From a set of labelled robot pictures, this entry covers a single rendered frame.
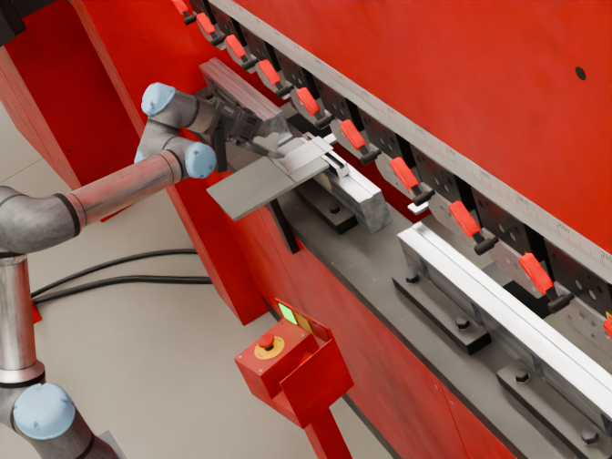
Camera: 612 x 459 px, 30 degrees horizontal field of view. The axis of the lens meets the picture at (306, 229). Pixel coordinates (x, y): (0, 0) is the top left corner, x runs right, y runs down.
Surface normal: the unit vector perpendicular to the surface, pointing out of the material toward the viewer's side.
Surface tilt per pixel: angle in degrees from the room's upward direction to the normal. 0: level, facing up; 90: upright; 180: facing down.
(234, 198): 0
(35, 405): 8
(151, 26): 90
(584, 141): 90
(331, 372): 90
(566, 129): 90
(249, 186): 0
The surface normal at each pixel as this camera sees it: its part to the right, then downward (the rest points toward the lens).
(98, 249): -0.32, -0.76
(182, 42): 0.42, 0.41
